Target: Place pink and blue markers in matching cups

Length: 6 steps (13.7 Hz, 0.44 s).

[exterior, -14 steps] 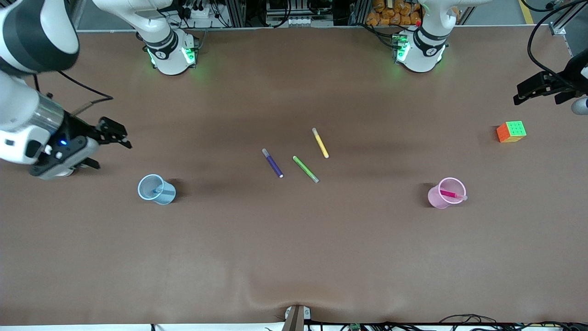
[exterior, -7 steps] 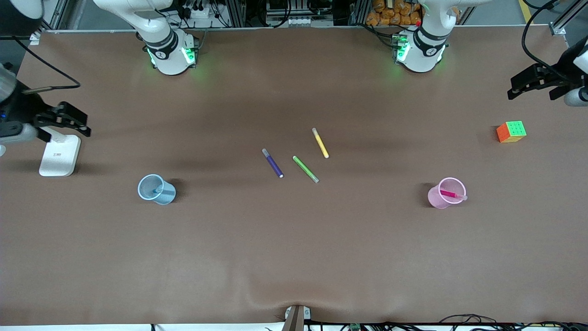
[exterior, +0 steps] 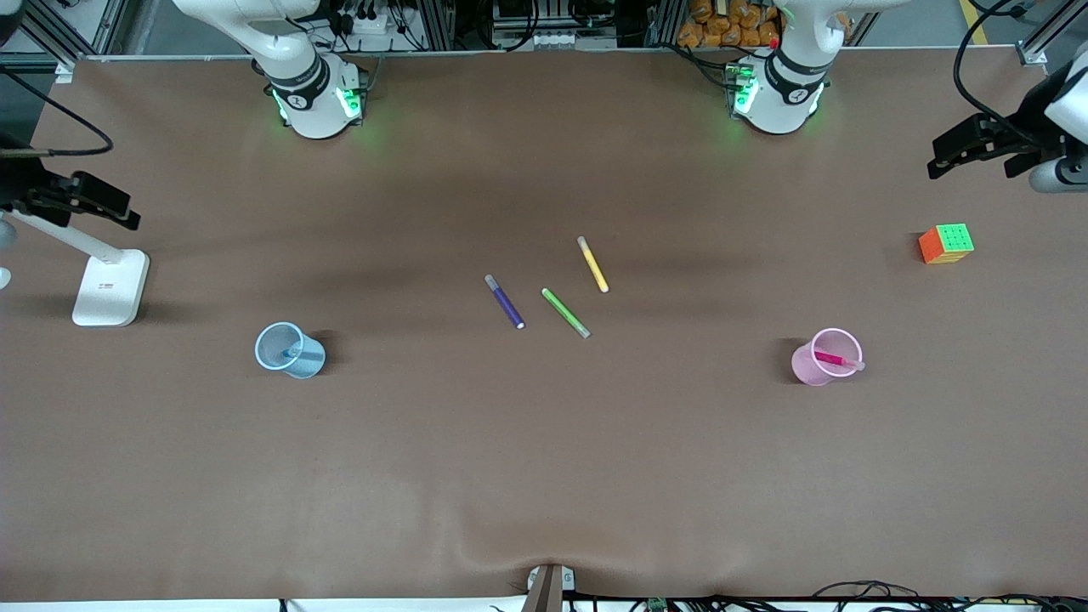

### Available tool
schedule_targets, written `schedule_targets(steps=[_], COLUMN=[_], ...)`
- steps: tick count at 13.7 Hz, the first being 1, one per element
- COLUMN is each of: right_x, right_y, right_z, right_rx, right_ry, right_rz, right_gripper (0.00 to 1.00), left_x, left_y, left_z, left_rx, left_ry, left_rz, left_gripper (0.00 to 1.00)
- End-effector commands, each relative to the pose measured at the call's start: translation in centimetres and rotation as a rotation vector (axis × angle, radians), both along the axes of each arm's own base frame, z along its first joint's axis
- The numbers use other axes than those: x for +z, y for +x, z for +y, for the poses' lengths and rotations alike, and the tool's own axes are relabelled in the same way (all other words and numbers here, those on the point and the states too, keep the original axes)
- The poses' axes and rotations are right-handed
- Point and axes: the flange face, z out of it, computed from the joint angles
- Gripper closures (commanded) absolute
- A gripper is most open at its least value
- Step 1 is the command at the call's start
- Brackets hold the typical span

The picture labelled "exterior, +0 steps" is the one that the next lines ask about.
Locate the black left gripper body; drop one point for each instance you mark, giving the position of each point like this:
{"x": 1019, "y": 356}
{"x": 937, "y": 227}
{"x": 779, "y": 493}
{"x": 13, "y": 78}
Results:
{"x": 1025, "y": 124}

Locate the white power strip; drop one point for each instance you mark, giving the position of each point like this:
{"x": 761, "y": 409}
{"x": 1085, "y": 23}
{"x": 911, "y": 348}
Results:
{"x": 374, "y": 24}

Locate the pink plastic cup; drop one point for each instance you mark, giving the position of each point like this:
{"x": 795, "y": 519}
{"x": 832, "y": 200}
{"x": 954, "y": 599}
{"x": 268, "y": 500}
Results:
{"x": 807, "y": 370}

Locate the pink marker pen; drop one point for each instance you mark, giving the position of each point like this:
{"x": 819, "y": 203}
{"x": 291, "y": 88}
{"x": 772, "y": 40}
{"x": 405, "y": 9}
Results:
{"x": 833, "y": 359}

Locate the blue marker pen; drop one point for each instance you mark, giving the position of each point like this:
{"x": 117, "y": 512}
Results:
{"x": 291, "y": 351}

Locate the yellow marker pen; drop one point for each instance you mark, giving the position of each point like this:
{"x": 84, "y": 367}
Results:
{"x": 592, "y": 264}

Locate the green marker pen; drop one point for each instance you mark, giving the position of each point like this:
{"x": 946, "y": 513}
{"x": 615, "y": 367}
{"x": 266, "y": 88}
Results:
{"x": 565, "y": 313}

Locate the aluminium frame profile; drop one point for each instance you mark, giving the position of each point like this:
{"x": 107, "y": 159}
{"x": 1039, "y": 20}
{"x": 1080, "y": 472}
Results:
{"x": 1033, "y": 53}
{"x": 42, "y": 30}

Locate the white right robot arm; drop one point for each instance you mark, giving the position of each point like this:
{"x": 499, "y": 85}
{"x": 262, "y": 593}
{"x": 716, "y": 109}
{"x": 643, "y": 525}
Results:
{"x": 314, "y": 102}

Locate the multicolour puzzle cube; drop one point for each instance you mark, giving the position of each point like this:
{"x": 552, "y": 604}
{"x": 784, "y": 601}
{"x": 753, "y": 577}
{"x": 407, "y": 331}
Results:
{"x": 952, "y": 240}

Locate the light blue plastic cup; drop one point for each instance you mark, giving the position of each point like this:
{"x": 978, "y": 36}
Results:
{"x": 310, "y": 365}

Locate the aluminium rack frame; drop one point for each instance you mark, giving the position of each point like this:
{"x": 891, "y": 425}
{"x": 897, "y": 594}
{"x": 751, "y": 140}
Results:
{"x": 442, "y": 21}

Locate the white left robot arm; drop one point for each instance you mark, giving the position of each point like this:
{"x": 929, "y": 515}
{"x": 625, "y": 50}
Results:
{"x": 790, "y": 85}

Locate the white connector strip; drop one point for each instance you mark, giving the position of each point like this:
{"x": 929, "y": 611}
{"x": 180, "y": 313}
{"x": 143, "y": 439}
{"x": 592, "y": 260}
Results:
{"x": 557, "y": 38}

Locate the orange packaged goods pile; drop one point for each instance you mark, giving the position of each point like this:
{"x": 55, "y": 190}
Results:
{"x": 722, "y": 30}

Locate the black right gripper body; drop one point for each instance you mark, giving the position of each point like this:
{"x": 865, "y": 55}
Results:
{"x": 19, "y": 189}

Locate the purple marker pen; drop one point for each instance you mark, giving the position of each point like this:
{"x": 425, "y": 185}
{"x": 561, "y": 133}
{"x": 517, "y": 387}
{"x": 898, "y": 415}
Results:
{"x": 505, "y": 303}

